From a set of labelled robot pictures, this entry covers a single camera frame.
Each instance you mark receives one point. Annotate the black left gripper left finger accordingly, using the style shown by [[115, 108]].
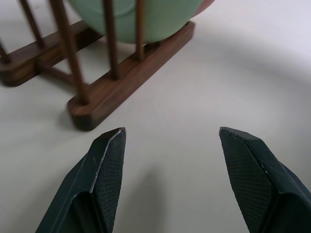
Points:
[[97, 184]]

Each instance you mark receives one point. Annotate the green plate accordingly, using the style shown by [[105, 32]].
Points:
[[155, 21]]

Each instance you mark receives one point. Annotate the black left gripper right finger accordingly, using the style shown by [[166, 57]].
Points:
[[264, 184]]

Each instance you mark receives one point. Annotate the wooden dish rack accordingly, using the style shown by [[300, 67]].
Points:
[[116, 77]]

